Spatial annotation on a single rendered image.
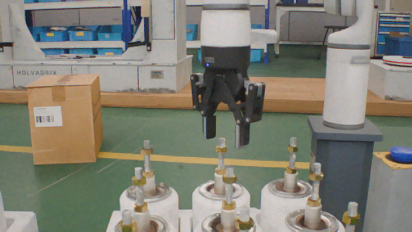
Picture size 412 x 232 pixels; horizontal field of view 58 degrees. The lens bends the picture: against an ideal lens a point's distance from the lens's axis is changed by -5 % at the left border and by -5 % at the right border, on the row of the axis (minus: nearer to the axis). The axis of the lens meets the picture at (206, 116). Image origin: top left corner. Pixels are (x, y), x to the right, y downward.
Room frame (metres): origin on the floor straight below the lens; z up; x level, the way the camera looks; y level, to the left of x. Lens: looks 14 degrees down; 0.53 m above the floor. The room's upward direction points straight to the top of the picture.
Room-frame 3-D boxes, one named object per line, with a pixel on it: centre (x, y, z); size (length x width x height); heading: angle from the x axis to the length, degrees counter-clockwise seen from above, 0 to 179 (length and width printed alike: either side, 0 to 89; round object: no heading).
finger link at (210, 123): (0.62, -0.01, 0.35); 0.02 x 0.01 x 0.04; 133
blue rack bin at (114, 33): (5.47, 1.25, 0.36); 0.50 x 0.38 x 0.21; 171
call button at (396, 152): (0.57, -0.32, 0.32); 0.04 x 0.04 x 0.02
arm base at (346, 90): (0.84, -0.31, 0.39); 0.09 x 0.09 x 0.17; 82
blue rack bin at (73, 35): (5.52, 1.67, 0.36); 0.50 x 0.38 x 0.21; 172
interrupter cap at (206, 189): (0.60, -0.03, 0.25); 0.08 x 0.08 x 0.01
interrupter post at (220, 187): (0.60, -0.03, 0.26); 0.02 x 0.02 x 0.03
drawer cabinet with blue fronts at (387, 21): (5.60, -2.65, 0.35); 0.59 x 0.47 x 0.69; 172
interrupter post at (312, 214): (0.48, -0.15, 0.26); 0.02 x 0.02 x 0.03
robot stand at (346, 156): (0.84, -0.31, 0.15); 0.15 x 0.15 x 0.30; 82
